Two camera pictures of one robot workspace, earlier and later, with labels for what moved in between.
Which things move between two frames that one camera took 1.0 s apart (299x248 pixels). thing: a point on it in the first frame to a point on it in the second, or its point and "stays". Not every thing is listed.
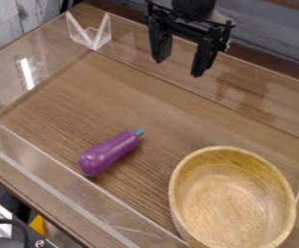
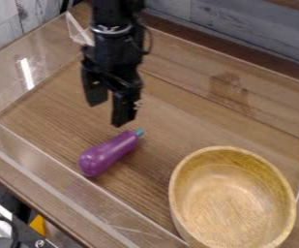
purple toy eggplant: [95, 158] stays
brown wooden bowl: [231, 200] stays
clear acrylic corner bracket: [89, 37] stays
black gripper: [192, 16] to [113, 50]
